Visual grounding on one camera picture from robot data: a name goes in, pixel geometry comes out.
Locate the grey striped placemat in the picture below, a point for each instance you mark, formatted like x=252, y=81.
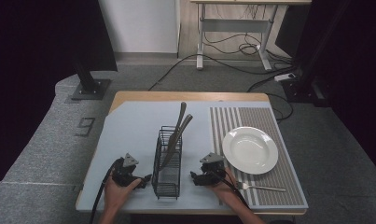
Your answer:
x=285, y=180

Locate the dark curtain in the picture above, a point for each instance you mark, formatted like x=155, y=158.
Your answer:
x=356, y=62
x=30, y=40

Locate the white desk frame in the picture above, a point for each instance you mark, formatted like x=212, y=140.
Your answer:
x=232, y=25

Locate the silver fork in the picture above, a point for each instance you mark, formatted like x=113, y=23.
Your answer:
x=263, y=187

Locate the black stand with base plate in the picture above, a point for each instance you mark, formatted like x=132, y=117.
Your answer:
x=90, y=84

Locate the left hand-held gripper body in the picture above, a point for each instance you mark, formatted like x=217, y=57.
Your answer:
x=124, y=174

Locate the silver cutlery piece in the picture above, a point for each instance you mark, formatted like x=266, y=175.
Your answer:
x=180, y=116

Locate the person's left hand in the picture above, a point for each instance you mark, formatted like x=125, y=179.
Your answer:
x=115, y=196

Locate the silver table knife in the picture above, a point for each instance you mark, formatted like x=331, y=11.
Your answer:
x=179, y=130

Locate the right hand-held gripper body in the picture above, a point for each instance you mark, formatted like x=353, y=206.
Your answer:
x=214, y=171

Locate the light blue table mat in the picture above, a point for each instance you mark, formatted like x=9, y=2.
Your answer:
x=132, y=130

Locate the white power strip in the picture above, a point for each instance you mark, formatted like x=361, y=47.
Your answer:
x=285, y=76

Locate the person's right hand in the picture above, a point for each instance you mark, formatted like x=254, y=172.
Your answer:
x=227, y=191

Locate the white plate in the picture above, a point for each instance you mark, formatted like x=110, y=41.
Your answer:
x=250, y=150

